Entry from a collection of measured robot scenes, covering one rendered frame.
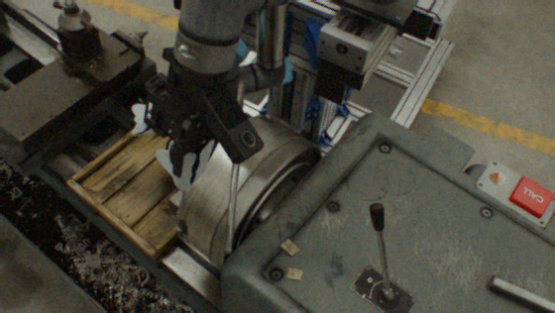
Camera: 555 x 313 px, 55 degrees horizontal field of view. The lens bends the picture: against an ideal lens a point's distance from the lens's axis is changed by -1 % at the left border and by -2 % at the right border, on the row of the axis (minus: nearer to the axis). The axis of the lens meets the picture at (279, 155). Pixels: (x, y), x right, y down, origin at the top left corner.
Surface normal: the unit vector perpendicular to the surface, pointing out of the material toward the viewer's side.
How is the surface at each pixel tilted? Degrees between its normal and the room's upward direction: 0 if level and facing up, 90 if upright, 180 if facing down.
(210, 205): 47
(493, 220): 0
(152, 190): 0
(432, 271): 0
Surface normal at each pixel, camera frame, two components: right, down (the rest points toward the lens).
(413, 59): 0.07, -0.58
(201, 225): -0.52, 0.29
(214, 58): 0.36, 0.65
